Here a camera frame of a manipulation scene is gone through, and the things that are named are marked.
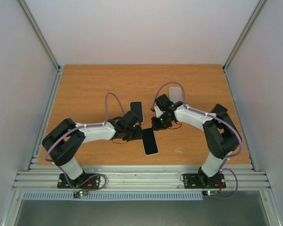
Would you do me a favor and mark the aluminium corner post left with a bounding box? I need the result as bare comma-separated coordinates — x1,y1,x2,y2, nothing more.
17,0,61,72

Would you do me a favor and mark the controller board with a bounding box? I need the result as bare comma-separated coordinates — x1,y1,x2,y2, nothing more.
202,190,219,196
73,190,88,198

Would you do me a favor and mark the aluminium corner post right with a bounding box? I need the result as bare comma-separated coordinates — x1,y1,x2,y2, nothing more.
221,0,268,73

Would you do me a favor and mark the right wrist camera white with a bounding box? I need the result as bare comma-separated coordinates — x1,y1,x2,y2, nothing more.
151,105,163,118

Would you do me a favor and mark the slotted grey cable duct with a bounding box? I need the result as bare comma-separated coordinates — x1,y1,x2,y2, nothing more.
22,191,203,202

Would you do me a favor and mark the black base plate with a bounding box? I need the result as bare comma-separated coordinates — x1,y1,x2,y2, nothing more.
57,173,101,189
182,173,226,189

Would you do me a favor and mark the aluminium corner post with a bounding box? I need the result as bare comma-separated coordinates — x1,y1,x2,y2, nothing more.
17,0,61,72
221,0,268,73

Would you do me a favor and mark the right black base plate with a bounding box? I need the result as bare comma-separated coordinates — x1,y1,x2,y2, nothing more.
182,173,226,189

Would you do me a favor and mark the black phone dark edge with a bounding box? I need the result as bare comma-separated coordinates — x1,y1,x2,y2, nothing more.
130,101,143,124

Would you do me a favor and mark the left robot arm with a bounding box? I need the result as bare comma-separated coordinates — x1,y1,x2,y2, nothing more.
42,111,143,187

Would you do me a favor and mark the right controller board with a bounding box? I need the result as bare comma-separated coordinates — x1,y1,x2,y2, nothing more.
202,190,219,196

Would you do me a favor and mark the aluminium rail frame front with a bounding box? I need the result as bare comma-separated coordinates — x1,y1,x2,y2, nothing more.
12,164,271,191

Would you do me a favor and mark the white phone case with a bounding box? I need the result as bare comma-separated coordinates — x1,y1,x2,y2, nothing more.
169,87,183,103

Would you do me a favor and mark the black phone pink edge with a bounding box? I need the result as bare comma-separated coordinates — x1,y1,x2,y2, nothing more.
211,104,228,114

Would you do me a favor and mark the left controller board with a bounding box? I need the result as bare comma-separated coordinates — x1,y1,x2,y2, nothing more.
73,190,88,198

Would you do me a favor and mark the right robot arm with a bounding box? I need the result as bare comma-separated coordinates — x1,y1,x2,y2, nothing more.
151,94,242,187

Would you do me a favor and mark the black phone silver edge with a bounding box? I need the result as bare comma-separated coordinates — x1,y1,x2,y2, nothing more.
142,128,159,156

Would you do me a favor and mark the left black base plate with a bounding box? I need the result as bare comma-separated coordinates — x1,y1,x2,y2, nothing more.
57,173,101,189

